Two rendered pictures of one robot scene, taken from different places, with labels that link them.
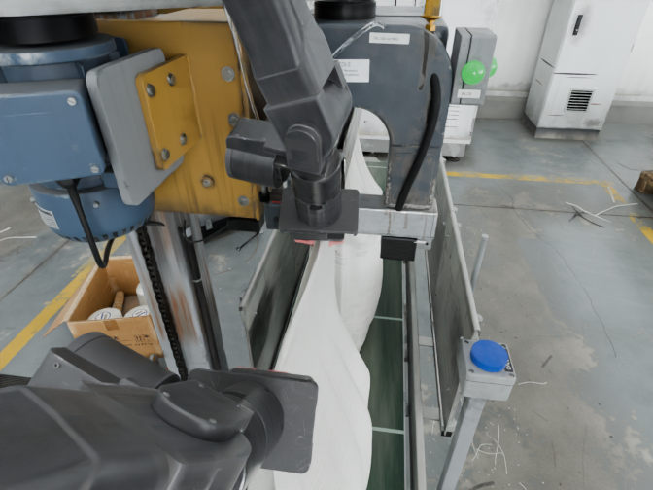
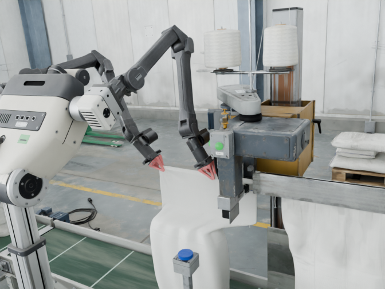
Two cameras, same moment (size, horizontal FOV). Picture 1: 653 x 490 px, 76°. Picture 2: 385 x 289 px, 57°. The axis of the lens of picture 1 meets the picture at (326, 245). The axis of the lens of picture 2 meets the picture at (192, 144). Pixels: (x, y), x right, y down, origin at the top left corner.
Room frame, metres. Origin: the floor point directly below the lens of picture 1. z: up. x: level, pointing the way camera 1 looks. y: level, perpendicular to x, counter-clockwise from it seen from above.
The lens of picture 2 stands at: (1.00, -1.39, 1.66)
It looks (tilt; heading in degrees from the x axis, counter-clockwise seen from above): 17 degrees down; 112
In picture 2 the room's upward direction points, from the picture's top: 4 degrees counter-clockwise
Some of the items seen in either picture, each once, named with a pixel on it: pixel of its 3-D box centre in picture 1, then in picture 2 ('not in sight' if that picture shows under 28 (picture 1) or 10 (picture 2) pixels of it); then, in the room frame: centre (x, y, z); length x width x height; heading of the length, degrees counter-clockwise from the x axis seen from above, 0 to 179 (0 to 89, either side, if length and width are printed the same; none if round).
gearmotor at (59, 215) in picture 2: not in sight; (50, 218); (-1.07, 0.55, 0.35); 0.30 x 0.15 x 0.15; 172
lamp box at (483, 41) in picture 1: (468, 66); (222, 144); (0.63, -0.20, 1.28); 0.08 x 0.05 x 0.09; 172
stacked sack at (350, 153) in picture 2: not in sight; (360, 145); (1.32, 3.03, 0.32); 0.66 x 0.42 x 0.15; 76
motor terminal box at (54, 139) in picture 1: (52, 139); (215, 121); (0.45, 0.30, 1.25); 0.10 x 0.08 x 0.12; 107
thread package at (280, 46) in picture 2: not in sight; (280, 45); (0.79, 0.15, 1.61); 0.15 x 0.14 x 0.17; 172
